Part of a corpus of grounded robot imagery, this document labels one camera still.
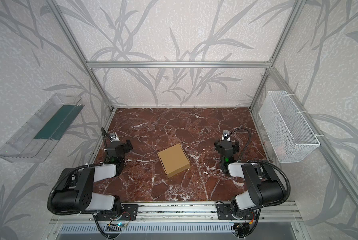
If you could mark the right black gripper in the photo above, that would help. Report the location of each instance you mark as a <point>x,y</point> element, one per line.
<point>224,147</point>

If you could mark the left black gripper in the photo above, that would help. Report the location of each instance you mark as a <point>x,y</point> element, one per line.
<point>126,146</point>

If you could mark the brown cardboard box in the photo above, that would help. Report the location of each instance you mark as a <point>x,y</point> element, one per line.
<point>174,160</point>

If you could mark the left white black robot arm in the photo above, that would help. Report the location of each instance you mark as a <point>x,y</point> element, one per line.
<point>73,192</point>

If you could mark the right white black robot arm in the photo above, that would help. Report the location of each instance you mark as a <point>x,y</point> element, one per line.
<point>267,185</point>

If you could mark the black connector box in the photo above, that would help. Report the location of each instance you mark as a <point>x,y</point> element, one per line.
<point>240,230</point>

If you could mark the green circuit board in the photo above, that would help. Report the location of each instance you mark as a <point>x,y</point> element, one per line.
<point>116,227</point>

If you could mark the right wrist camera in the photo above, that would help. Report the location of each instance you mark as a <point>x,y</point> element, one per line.
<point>226,135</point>

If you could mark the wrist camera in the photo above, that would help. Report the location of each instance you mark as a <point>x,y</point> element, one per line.
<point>226,135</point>
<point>113,137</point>

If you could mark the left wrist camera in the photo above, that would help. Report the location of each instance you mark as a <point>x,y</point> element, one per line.
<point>113,137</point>

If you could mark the white wire mesh basket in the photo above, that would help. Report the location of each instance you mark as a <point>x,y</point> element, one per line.
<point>291,137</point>

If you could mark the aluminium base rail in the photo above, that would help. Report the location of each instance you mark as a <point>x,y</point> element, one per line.
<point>209,212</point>

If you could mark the clear plastic wall bin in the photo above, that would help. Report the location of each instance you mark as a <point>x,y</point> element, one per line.
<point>37,138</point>

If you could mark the aluminium frame enclosure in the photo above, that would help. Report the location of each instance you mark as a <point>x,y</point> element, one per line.
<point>338,167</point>

